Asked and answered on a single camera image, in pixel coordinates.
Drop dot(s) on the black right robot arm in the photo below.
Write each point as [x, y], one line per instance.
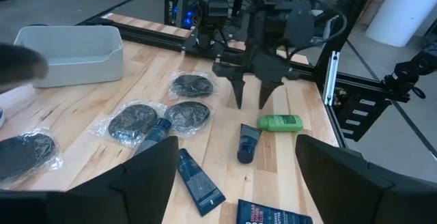
[213, 12]

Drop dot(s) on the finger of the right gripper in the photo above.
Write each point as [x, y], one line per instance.
[238, 80]
[269, 73]

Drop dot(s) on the white round pillar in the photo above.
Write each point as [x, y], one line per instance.
[403, 9]

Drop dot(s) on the black jointed stand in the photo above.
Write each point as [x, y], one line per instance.
[406, 72]

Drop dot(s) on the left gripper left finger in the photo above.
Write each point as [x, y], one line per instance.
[136, 196]

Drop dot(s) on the white wipes canister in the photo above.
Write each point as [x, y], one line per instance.
[1, 118]

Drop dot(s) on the black box white labels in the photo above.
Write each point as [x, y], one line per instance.
[362, 118]

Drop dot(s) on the dark blue toiletry tube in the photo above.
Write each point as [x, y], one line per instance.
[269, 213]
[157, 132]
[199, 183]
[248, 142]

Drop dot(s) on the green travel size bottle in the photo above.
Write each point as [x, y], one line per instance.
[281, 123]

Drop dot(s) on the black round pad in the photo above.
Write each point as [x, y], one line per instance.
[131, 123]
[187, 115]
[192, 85]
[24, 154]

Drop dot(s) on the grey plastic bin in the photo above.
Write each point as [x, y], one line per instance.
[78, 70]

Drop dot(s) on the computer tower blue lights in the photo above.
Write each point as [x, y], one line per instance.
[179, 12]

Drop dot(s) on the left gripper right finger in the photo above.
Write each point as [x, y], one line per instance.
[341, 196]

